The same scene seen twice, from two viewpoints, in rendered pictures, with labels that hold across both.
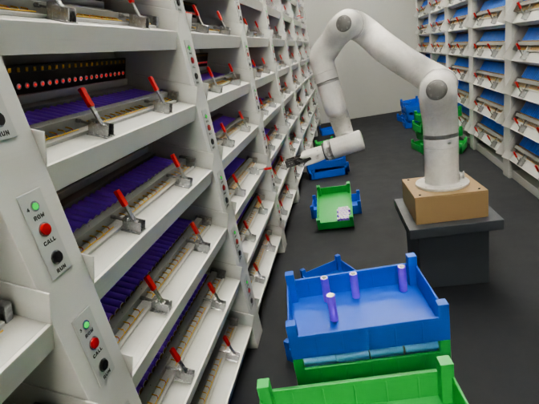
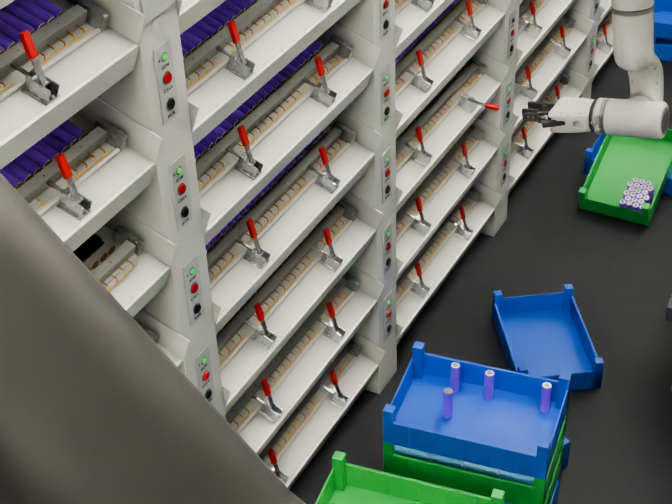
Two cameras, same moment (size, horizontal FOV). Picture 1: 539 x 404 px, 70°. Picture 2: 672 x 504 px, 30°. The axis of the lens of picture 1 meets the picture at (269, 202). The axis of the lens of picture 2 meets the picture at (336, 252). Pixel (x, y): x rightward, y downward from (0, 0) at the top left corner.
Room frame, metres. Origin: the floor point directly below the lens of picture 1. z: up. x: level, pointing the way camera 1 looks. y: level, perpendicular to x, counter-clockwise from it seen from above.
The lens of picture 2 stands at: (-0.98, -0.35, 2.06)
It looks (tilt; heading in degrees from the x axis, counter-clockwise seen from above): 37 degrees down; 16
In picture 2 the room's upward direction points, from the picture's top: 2 degrees counter-clockwise
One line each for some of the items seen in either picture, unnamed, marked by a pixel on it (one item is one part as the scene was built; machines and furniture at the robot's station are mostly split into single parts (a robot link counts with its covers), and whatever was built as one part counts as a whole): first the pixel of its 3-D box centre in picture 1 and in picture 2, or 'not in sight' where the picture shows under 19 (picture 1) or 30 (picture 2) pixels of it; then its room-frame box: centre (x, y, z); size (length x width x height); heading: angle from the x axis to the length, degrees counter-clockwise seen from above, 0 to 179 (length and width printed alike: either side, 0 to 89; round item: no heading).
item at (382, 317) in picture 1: (358, 301); (477, 407); (0.69, -0.14, 0.44); 0.30 x 0.20 x 0.08; 84
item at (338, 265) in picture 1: (338, 283); (545, 337); (1.37, -0.21, 0.04); 0.30 x 0.20 x 0.08; 20
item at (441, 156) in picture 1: (441, 160); not in sight; (1.38, -0.67, 0.47); 0.19 x 0.19 x 0.18
